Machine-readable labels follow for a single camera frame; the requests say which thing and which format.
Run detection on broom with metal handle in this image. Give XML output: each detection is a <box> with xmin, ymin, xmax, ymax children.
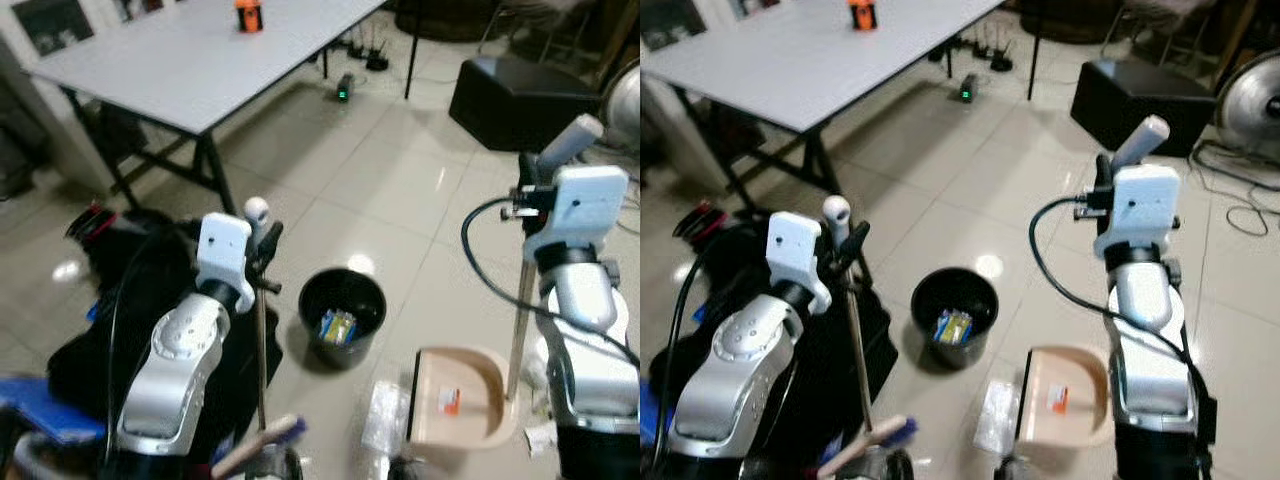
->
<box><xmin>210</xmin><ymin>196</ymin><xmax>307</xmax><ymax>480</ymax></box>
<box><xmin>816</xmin><ymin>195</ymin><xmax>918</xmax><ymax>480</ymax></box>

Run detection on white table with black legs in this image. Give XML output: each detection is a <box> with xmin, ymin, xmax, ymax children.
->
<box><xmin>28</xmin><ymin>0</ymin><xmax>389</xmax><ymax>216</ymax></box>
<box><xmin>640</xmin><ymin>0</ymin><xmax>1006</xmax><ymax>216</ymax></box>

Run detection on round metal floor fan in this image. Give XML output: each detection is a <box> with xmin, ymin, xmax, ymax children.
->
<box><xmin>1213</xmin><ymin>50</ymin><xmax>1280</xmax><ymax>163</ymax></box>
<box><xmin>598</xmin><ymin>62</ymin><xmax>641</xmax><ymax>153</ymax></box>

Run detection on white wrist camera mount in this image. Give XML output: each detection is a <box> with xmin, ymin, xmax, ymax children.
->
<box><xmin>764</xmin><ymin>211</ymin><xmax>835</xmax><ymax>314</ymax></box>
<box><xmin>1092</xmin><ymin>164</ymin><xmax>1183</xmax><ymax>263</ymax></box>
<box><xmin>522</xmin><ymin>165</ymin><xmax>631</xmax><ymax>266</ymax></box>
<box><xmin>196</xmin><ymin>212</ymin><xmax>255</xmax><ymax>313</ymax></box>

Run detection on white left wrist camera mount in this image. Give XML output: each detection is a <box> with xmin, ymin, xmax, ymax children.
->
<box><xmin>196</xmin><ymin>212</ymin><xmax>255</xmax><ymax>313</ymax></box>
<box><xmin>764</xmin><ymin>211</ymin><xmax>835</xmax><ymax>314</ymax></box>

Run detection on beige long-handled dustpan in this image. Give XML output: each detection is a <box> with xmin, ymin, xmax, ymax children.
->
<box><xmin>1015</xmin><ymin>113</ymin><xmax>1172</xmax><ymax>448</ymax></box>
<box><xmin>408</xmin><ymin>113</ymin><xmax>607</xmax><ymax>449</ymax></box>

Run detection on red and black item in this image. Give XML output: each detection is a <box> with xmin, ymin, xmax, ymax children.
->
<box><xmin>64</xmin><ymin>203</ymin><xmax>121</xmax><ymax>243</ymax></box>
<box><xmin>676</xmin><ymin>202</ymin><xmax>729</xmax><ymax>241</ymax></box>

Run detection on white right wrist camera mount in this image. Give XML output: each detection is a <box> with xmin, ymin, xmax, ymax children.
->
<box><xmin>522</xmin><ymin>165</ymin><xmax>631</xmax><ymax>266</ymax></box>
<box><xmin>1092</xmin><ymin>164</ymin><xmax>1183</xmax><ymax>263</ymax></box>

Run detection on black square ottoman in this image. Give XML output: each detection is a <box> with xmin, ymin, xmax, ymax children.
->
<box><xmin>1070</xmin><ymin>58</ymin><xmax>1219</xmax><ymax>159</ymax></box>
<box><xmin>448</xmin><ymin>56</ymin><xmax>607</xmax><ymax>154</ymax></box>

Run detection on black round bucket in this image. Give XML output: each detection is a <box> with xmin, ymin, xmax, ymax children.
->
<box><xmin>297</xmin><ymin>267</ymin><xmax>389</xmax><ymax>373</ymax></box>
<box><xmin>910</xmin><ymin>266</ymin><xmax>1001</xmax><ymax>373</ymax></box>

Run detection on blue flat item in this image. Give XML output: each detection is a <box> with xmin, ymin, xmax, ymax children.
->
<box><xmin>640</xmin><ymin>385</ymin><xmax>663</xmax><ymax>446</ymax></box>
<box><xmin>0</xmin><ymin>374</ymin><xmax>109</xmax><ymax>447</ymax></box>

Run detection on dark framed picture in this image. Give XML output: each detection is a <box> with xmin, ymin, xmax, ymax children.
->
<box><xmin>640</xmin><ymin>0</ymin><xmax>706</xmax><ymax>51</ymax></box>
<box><xmin>10</xmin><ymin>0</ymin><xmax>97</xmax><ymax>57</ymax></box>

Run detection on clear plastic wrapper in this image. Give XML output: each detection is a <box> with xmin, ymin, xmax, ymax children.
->
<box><xmin>975</xmin><ymin>379</ymin><xmax>1023</xmax><ymax>458</ymax></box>
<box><xmin>360</xmin><ymin>379</ymin><xmax>412</xmax><ymax>458</ymax></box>

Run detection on blue yellow packet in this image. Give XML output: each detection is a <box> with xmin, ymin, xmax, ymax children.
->
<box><xmin>933</xmin><ymin>309</ymin><xmax>974</xmax><ymax>346</ymax></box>
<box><xmin>317</xmin><ymin>309</ymin><xmax>359</xmax><ymax>345</ymax></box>

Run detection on black plug adapters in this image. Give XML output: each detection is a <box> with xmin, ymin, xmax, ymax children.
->
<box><xmin>945</xmin><ymin>30</ymin><xmax>1013</xmax><ymax>73</ymax></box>
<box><xmin>343</xmin><ymin>35</ymin><xmax>393</xmax><ymax>74</ymax></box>

